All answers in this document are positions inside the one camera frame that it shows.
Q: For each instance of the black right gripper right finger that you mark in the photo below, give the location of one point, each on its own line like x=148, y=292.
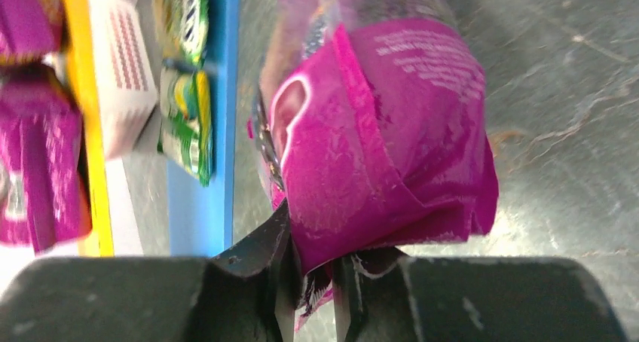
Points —
x=386, y=295

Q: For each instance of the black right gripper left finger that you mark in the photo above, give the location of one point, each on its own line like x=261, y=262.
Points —
x=243, y=294

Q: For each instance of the purple candy bag top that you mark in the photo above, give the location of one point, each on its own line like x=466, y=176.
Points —
x=370, y=119

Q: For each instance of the purple candy bag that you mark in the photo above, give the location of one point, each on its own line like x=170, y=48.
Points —
x=43, y=201
x=30, y=29
x=370, y=119

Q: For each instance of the yellow green Fox's candy bag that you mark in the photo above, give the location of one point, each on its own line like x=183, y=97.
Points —
x=181, y=28

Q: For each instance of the blue pink yellow shelf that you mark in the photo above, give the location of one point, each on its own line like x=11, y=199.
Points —
x=156, y=83

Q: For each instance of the white plastic basket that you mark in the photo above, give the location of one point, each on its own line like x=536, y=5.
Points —
x=126, y=90

